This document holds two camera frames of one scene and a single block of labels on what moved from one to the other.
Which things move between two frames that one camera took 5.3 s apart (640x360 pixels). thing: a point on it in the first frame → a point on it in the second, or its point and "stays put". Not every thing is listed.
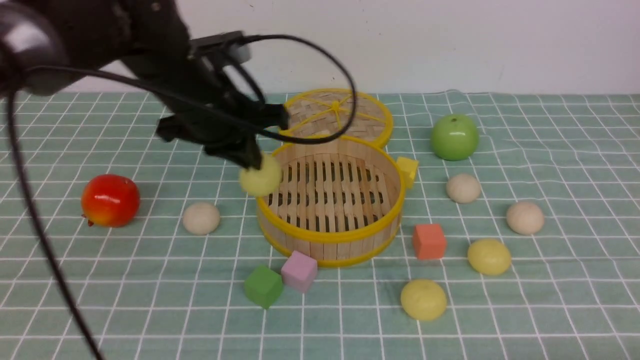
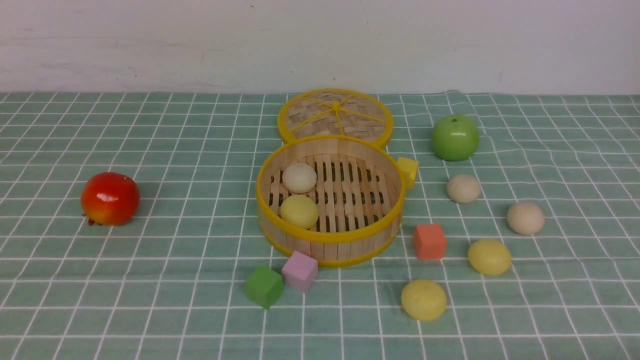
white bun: [201, 218] → [299, 177]
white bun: [463, 188] stays put
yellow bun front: [424, 299] stays put
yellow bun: [262, 181] → [299, 210]
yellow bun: [489, 257] stays put
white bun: [525, 218] stays put
